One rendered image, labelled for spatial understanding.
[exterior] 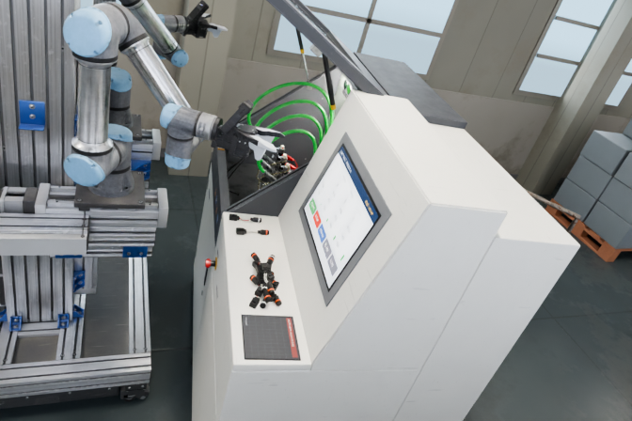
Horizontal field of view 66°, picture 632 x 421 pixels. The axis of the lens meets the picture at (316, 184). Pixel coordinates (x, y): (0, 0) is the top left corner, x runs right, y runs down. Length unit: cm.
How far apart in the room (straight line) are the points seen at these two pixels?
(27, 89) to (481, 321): 159
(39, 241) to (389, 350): 114
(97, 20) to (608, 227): 455
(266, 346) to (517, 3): 396
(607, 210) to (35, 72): 458
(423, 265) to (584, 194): 407
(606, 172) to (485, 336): 370
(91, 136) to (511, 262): 124
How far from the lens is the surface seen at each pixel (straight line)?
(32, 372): 233
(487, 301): 147
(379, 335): 142
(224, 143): 143
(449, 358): 161
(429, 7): 429
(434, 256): 126
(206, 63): 355
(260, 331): 147
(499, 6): 470
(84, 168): 160
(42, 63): 181
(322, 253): 151
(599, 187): 517
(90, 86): 151
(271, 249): 176
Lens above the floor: 207
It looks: 29 degrees down
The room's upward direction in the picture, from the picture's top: 17 degrees clockwise
